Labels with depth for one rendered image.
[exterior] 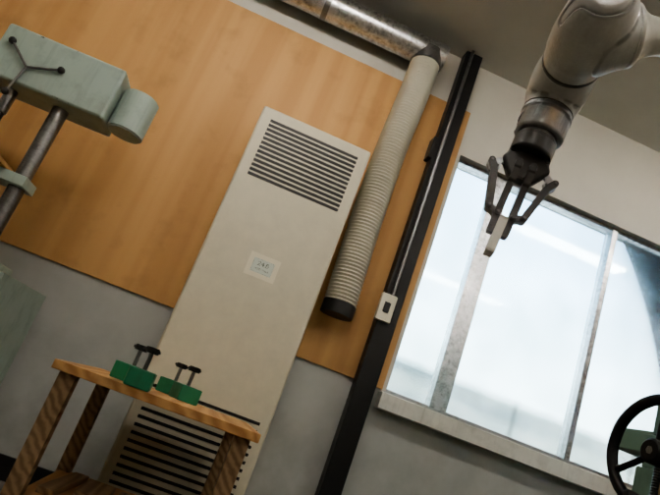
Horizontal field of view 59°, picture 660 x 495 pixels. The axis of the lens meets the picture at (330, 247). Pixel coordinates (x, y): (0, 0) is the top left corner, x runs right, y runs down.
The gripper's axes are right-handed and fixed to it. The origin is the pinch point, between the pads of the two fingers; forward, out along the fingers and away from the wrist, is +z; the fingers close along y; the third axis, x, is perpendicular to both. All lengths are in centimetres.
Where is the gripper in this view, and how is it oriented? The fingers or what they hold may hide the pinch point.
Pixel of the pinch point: (495, 236)
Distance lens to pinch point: 102.7
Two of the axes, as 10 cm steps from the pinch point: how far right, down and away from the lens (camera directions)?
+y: -9.0, -4.0, 1.9
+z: -4.4, 8.6, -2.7
